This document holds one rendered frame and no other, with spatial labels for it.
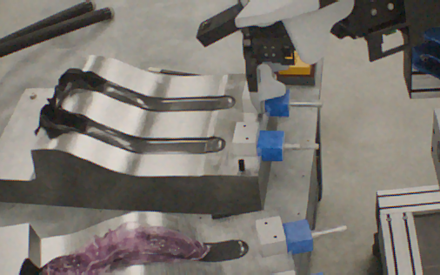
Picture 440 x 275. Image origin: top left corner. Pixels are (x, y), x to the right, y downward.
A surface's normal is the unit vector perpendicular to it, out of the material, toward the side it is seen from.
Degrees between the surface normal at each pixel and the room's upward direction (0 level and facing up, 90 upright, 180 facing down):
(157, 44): 0
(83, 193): 90
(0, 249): 0
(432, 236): 0
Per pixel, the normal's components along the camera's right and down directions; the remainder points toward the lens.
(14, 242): -0.11, -0.75
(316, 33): 0.59, 0.36
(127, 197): -0.15, 0.66
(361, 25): 0.40, 0.45
